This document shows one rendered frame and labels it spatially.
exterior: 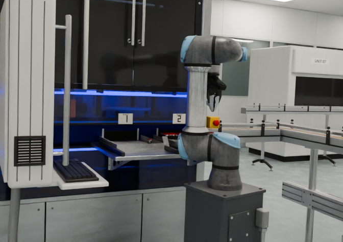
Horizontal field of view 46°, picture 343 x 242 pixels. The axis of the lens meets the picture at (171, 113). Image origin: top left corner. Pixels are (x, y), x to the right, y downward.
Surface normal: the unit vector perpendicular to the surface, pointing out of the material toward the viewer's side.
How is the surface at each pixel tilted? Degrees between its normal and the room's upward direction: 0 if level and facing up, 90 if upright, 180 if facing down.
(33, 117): 90
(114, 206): 90
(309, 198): 90
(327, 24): 90
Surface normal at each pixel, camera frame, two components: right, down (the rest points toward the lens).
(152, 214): 0.43, 0.08
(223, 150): -0.23, 0.06
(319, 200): -0.90, 0.00
